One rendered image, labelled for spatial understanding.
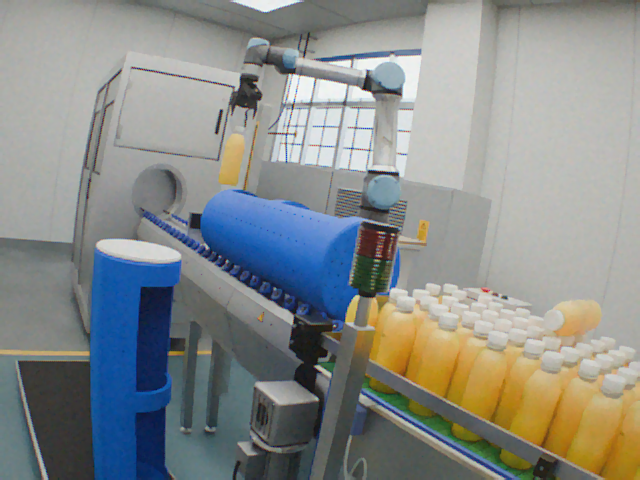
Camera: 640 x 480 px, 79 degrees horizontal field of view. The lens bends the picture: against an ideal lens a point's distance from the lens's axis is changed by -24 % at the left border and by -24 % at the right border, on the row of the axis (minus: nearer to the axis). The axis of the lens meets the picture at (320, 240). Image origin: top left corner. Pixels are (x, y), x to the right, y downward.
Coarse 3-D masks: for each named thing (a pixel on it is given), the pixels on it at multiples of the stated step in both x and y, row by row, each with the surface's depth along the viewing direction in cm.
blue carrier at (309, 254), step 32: (224, 192) 196; (224, 224) 176; (256, 224) 158; (288, 224) 145; (320, 224) 135; (352, 224) 129; (224, 256) 185; (256, 256) 154; (288, 256) 138; (320, 256) 126; (352, 256) 131; (288, 288) 143; (320, 288) 127; (352, 288) 133
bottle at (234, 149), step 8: (232, 136) 167; (240, 136) 167; (232, 144) 166; (240, 144) 167; (224, 152) 168; (232, 152) 166; (240, 152) 168; (224, 160) 167; (232, 160) 167; (240, 160) 169; (224, 168) 167; (232, 168) 167; (240, 168) 170; (224, 176) 167; (232, 176) 168; (232, 184) 169
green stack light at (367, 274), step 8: (360, 256) 74; (352, 264) 75; (360, 264) 74; (368, 264) 73; (376, 264) 73; (384, 264) 73; (392, 264) 74; (352, 272) 75; (360, 272) 74; (368, 272) 73; (376, 272) 73; (384, 272) 73; (352, 280) 75; (360, 280) 74; (368, 280) 73; (376, 280) 73; (384, 280) 74; (360, 288) 74; (368, 288) 73; (376, 288) 73; (384, 288) 74
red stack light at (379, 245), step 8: (360, 232) 74; (368, 232) 73; (376, 232) 72; (384, 232) 73; (360, 240) 74; (368, 240) 73; (376, 240) 72; (384, 240) 73; (392, 240) 73; (360, 248) 74; (368, 248) 73; (376, 248) 73; (384, 248) 73; (392, 248) 73; (368, 256) 73; (376, 256) 73; (384, 256) 73; (392, 256) 74
